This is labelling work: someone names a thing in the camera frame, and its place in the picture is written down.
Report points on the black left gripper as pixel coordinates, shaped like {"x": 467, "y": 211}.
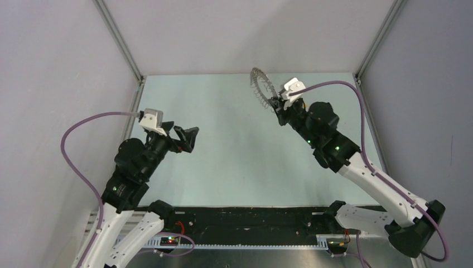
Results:
{"x": 188, "y": 137}

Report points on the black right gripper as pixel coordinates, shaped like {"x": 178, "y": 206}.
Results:
{"x": 281, "y": 112}

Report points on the large metal keyring disc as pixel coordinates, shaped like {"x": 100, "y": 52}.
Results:
{"x": 264, "y": 89}

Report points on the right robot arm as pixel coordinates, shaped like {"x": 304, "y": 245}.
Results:
{"x": 408, "y": 221}

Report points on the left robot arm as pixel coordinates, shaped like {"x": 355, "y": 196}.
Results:
{"x": 135, "y": 163}

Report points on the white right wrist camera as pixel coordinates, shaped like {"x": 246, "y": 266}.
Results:
{"x": 291, "y": 90}

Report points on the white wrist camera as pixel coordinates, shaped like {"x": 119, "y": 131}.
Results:
{"x": 291, "y": 90}
{"x": 151, "y": 120}

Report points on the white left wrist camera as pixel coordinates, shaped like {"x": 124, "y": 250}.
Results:
{"x": 151, "y": 120}

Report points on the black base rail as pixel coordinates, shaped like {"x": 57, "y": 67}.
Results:
{"x": 253, "y": 226}

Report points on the left aluminium frame post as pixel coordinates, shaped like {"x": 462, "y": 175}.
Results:
{"x": 118, "y": 38}

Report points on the aluminium frame post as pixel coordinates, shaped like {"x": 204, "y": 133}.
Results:
{"x": 381, "y": 35}
{"x": 118, "y": 38}

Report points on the right aluminium frame post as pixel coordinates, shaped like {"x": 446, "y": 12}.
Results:
{"x": 381, "y": 35}

